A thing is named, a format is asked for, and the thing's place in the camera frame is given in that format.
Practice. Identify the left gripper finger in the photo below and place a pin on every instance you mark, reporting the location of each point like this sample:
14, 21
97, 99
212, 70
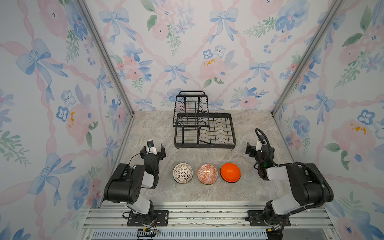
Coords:
143, 152
163, 152

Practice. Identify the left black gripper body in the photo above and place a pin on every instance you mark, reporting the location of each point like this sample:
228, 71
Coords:
161, 151

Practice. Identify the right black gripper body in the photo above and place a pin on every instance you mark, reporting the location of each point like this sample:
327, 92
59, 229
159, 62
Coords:
249, 149

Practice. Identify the orange plastic bowl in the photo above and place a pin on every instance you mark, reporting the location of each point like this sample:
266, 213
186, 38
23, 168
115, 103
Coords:
230, 173

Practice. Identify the white patterned lattice bowl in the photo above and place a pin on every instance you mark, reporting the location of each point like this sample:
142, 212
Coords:
183, 173

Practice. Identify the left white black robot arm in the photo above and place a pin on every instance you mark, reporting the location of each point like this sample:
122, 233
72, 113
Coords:
126, 182

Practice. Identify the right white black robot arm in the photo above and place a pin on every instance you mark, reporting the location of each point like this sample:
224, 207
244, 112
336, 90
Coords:
308, 187

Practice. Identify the red orange patterned bowl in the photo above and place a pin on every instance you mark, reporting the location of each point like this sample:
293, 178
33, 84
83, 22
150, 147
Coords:
207, 174

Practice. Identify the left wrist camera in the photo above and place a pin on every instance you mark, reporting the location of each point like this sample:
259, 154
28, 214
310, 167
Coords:
151, 147

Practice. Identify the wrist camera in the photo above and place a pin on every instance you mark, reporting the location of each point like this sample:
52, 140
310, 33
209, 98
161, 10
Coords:
151, 147
259, 145

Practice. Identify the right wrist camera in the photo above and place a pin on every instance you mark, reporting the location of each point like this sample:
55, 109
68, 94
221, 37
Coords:
259, 145

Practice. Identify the black wire dish rack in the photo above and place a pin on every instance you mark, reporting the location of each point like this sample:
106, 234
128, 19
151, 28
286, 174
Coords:
196, 127

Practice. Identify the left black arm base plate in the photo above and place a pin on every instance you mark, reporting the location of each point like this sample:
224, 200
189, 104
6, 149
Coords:
158, 218

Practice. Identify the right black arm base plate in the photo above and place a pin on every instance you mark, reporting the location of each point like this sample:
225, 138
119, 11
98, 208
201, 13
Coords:
261, 219

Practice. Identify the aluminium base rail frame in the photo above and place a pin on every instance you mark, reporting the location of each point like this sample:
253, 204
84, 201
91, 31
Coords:
205, 221

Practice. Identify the left aluminium corner post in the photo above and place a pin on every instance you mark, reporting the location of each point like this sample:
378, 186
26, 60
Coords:
90, 23

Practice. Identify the aluminium corner post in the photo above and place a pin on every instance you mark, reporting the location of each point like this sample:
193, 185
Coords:
90, 23
328, 19

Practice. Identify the right aluminium corner post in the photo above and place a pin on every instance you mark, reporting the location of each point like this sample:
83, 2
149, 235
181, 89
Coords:
328, 19

